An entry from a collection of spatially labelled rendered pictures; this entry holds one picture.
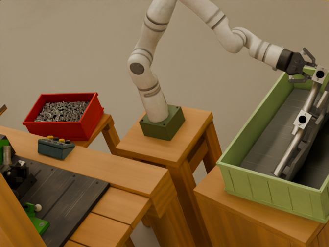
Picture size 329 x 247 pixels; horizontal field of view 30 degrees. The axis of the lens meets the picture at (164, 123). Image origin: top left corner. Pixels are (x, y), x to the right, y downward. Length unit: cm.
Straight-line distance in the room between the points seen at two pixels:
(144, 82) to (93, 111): 50
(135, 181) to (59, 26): 336
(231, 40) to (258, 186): 54
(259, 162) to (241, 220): 23
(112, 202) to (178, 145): 39
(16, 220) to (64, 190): 69
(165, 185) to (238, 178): 31
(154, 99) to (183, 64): 203
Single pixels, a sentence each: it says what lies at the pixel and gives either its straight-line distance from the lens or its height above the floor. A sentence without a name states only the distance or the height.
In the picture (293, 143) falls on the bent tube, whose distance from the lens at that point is 220.
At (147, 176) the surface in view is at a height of 90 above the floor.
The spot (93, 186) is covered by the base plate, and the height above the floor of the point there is 90.
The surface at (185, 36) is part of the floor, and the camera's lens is 484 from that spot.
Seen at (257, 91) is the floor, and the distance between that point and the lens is 410.
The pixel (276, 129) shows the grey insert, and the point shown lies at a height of 85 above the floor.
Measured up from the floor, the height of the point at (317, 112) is 102.
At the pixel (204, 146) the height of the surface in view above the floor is 72.
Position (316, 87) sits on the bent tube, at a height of 111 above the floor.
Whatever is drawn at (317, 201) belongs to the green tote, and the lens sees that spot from 217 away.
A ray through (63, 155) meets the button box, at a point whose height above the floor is 92.
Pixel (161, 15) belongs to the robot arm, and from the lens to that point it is 228.
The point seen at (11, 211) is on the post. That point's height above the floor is 137.
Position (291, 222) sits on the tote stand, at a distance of 227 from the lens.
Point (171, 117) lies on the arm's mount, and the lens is 259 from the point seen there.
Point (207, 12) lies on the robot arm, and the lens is 218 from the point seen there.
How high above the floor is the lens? 254
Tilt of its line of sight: 39 degrees down
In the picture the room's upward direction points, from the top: 20 degrees counter-clockwise
